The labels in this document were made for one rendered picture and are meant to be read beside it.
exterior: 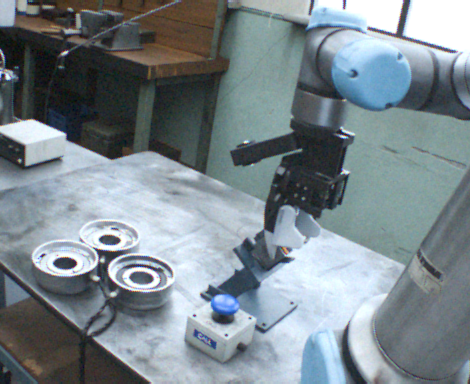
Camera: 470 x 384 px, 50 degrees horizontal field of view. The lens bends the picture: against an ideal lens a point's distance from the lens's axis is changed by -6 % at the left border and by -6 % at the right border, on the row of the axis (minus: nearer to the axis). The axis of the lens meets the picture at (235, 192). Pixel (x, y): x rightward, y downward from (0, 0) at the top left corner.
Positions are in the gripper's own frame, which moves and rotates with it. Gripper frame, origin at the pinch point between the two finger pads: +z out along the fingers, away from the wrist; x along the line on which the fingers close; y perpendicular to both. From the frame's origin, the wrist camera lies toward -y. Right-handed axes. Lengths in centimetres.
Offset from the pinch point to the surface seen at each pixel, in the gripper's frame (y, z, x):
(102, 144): -160, 57, 110
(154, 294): -10.5, 8.4, -14.1
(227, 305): 1.2, 4.4, -12.6
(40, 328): -43, 37, -12
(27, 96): -216, 44, 100
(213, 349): 2.0, 10.2, -15.3
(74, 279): -20.9, 8.5, -20.8
